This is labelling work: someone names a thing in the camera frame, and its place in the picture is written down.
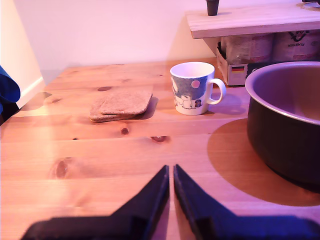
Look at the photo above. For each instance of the small black cup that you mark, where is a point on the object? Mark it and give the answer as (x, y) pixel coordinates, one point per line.
(212, 7)

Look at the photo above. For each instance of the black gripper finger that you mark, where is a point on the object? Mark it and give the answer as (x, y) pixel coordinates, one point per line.
(192, 200)
(150, 207)

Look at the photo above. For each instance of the tin can with pink label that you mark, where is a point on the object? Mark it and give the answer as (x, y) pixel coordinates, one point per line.
(250, 48)

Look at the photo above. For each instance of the blue fabric item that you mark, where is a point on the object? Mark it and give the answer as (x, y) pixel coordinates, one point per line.
(7, 87)

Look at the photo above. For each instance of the white mug with cartoon print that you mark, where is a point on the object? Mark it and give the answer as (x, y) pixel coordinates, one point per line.
(190, 100)

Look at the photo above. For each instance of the pale wooden shelf board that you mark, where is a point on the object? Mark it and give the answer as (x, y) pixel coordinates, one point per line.
(250, 22)

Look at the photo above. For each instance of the dark rice cooker pot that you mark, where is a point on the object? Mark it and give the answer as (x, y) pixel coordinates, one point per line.
(280, 140)

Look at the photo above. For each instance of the tin can with triangle logo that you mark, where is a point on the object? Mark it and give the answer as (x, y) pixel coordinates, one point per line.
(295, 47)

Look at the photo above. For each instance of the cardboard tray box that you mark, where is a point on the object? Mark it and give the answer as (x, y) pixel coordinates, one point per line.
(236, 75)

